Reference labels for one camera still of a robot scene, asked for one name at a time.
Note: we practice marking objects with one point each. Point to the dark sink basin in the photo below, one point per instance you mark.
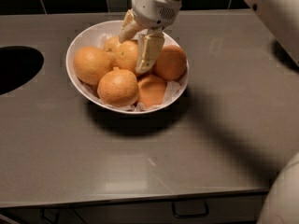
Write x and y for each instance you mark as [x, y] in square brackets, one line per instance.
[18, 65]

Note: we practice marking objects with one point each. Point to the black drawer handle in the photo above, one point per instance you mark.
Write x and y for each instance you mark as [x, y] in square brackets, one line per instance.
[190, 209]

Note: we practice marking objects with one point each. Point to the white paper bowl liner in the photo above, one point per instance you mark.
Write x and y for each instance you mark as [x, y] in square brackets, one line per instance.
[110, 72]

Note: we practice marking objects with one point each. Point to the white ceramic bowl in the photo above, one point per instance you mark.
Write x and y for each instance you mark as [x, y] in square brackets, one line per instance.
[96, 36]

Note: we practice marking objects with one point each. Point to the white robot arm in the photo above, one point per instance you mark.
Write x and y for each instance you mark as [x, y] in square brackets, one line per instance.
[230, 143]

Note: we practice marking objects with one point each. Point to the back small orange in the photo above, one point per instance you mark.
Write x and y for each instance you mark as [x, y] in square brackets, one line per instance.
[112, 44]

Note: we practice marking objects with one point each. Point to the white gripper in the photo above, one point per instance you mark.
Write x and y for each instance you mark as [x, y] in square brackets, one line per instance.
[153, 8]

